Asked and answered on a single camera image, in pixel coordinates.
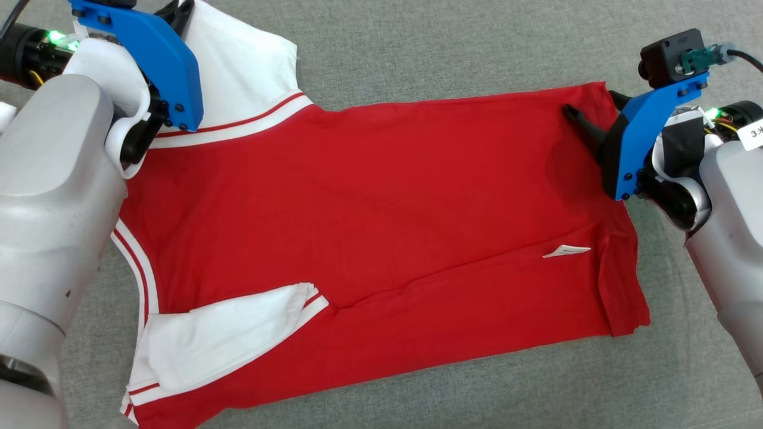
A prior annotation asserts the red white basketball jersey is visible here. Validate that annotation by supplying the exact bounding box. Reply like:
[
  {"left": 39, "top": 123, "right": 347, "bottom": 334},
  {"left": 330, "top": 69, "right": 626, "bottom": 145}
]
[{"left": 110, "top": 0, "right": 652, "bottom": 429}]

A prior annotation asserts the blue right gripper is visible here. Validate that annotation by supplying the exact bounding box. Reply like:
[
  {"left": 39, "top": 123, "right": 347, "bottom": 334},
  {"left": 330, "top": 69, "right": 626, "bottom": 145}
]
[{"left": 562, "top": 71, "right": 710, "bottom": 201}]

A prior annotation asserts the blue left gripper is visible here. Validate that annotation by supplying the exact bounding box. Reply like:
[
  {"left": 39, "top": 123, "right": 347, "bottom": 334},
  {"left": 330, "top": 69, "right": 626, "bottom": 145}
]
[{"left": 69, "top": 0, "right": 204, "bottom": 132}]

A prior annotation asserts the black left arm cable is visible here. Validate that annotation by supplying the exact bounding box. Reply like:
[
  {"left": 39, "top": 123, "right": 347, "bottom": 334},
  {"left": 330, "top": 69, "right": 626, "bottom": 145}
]
[{"left": 0, "top": 0, "right": 30, "bottom": 38}]

